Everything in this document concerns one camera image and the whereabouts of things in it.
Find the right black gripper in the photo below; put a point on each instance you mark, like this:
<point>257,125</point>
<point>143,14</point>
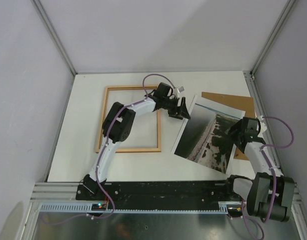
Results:
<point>237,126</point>

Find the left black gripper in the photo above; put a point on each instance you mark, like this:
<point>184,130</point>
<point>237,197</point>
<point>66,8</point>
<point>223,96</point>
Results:
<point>183,113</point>

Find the brown frame backing board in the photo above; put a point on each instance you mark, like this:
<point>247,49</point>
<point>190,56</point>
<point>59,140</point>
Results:
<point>233,100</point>

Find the aerial beach photo print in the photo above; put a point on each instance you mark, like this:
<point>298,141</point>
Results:
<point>203,138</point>

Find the wooden picture frame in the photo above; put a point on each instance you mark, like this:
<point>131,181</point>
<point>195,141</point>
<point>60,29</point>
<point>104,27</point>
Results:
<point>99,138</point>

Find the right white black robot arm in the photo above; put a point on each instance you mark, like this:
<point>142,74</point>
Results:
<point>269,195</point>

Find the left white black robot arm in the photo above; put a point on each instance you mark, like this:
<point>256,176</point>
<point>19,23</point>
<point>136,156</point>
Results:
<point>118,124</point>

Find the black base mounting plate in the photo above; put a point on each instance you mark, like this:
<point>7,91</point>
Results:
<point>168,195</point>

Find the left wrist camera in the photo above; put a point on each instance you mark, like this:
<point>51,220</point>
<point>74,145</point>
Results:
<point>178,90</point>

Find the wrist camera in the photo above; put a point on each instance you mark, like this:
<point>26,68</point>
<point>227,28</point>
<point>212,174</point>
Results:
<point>262,125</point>
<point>178,90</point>

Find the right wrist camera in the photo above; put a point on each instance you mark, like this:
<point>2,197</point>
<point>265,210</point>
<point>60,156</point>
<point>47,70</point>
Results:
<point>262,125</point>

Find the right aluminium corner post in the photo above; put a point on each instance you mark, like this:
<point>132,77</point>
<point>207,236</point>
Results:
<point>278,26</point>

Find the aluminium corner post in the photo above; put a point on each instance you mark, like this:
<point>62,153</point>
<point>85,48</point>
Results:
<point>43,15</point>
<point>278,26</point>

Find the grey slotted cable duct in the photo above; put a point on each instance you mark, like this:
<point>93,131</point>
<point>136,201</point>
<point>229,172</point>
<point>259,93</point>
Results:
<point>66,207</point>

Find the aluminium front rail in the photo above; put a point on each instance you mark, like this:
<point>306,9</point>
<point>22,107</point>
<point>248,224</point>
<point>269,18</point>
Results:
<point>55,192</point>

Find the left aluminium corner post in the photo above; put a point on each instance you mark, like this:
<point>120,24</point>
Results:
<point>43,15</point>

